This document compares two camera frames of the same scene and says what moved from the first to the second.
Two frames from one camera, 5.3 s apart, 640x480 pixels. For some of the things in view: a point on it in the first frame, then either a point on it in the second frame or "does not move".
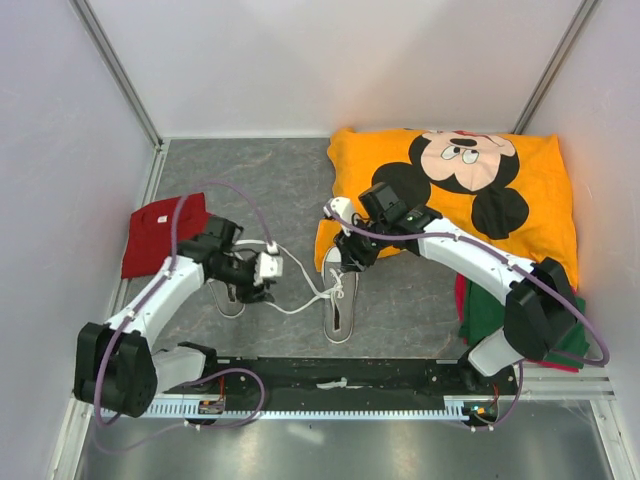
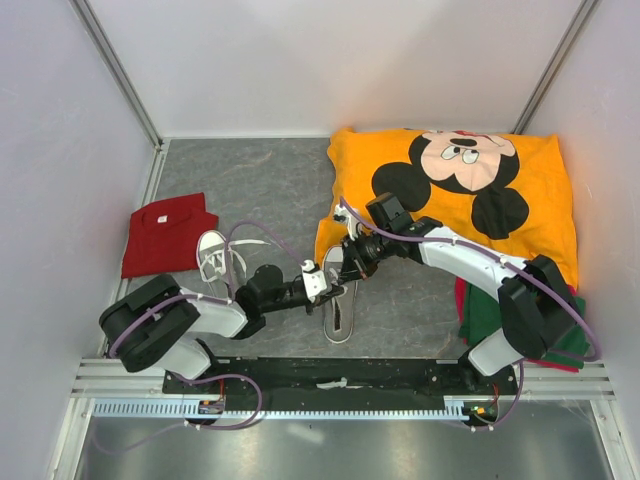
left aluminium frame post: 119,72 does not move
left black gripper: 251,293 -> 336,290
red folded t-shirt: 149,232 does not move
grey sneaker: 339,296 does not move
